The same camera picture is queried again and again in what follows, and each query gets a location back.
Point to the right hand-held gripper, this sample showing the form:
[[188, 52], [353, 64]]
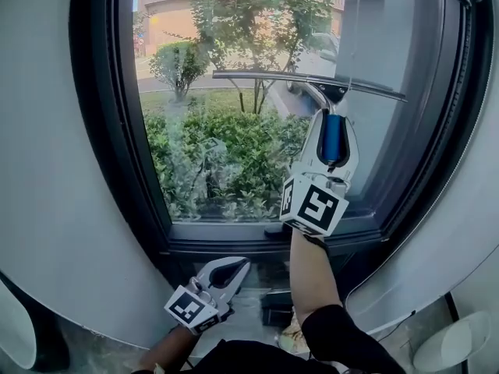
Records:
[[316, 207]]

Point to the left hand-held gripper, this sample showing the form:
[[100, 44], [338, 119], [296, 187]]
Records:
[[187, 308]]

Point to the large window glass pane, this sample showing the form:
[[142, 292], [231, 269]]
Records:
[[390, 150]]

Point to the person's left forearm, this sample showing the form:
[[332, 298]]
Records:
[[167, 351]]

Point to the person's right forearm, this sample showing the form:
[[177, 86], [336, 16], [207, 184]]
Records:
[[316, 283]]

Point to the small window pane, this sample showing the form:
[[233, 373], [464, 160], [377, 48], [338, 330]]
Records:
[[265, 273]]

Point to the clear plastic sheet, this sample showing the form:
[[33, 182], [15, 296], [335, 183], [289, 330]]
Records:
[[249, 325]]

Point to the black flat box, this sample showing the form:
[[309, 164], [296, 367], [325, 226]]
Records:
[[277, 310]]

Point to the beige checkered cloth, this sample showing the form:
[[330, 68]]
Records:
[[296, 335]]

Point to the green hedge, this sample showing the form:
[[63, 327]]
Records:
[[234, 162]]

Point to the person's black clothing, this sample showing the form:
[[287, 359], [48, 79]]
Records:
[[343, 341]]

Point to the thin leafy tree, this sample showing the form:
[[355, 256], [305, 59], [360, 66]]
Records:
[[273, 18], [206, 14]]

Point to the round green shrub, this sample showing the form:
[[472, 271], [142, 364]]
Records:
[[179, 66]]

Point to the white shell chair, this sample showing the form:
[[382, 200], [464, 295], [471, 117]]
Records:
[[15, 325]]

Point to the brick building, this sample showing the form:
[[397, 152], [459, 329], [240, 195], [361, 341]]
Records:
[[167, 10]]

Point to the white rounded toilet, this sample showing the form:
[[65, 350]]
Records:
[[452, 345]]

